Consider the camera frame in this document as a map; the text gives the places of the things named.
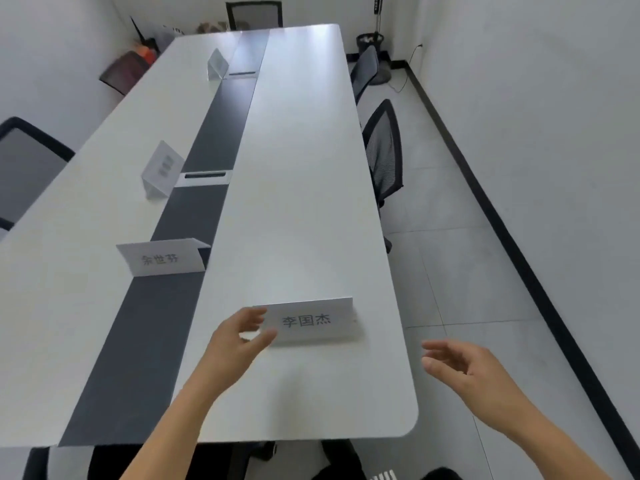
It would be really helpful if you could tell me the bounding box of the person's right forearm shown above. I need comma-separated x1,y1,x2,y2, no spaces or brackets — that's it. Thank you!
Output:
477,397,614,480

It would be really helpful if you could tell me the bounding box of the black table leg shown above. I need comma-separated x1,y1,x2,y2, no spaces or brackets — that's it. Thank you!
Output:
22,447,51,480

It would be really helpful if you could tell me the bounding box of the person's left forearm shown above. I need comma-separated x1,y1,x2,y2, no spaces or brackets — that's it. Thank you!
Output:
120,377,236,480

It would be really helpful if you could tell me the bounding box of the black standing fan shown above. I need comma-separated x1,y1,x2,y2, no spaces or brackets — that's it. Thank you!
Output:
369,0,394,86

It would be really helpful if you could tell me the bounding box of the black mesh waste bin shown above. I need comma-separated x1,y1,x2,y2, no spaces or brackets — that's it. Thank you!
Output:
356,33,385,59

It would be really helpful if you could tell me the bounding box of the person's left hand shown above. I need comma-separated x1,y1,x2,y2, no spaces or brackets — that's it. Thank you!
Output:
198,307,279,395

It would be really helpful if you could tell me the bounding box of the black mesh office chair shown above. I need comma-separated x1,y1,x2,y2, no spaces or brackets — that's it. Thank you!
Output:
350,45,379,104
225,1,284,31
0,116,76,232
362,99,405,253

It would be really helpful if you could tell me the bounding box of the black power cable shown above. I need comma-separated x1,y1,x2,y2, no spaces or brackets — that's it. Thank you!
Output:
389,44,423,94

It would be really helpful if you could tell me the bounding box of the dark red mesh chair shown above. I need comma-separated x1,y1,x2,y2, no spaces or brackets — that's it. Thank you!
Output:
99,50,151,96

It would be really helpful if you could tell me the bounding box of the person's right hand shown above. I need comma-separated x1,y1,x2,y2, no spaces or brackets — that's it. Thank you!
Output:
421,339,527,435

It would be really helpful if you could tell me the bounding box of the white name card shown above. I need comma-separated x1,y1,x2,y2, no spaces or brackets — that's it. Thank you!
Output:
252,297,363,345
116,238,212,278
140,140,185,200
207,48,230,81

